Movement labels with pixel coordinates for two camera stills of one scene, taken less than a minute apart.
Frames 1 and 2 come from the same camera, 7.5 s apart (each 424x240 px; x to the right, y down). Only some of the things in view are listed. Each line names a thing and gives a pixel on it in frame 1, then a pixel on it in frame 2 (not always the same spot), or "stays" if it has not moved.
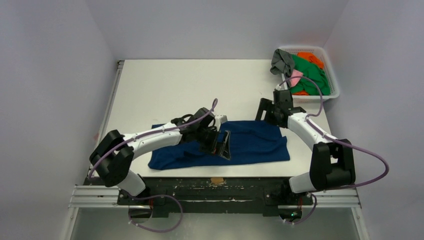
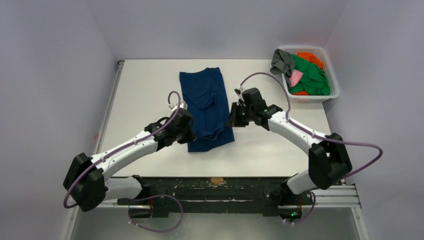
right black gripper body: (269, 112) → (234, 117)
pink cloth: (294, 81) stays
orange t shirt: (311, 57) stays
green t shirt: (310, 70) stays
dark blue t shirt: (248, 141) → (206, 100)
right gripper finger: (265, 103) → (238, 117)
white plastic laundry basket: (319, 52) stays
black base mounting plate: (215, 197) stays
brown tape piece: (217, 180) stays
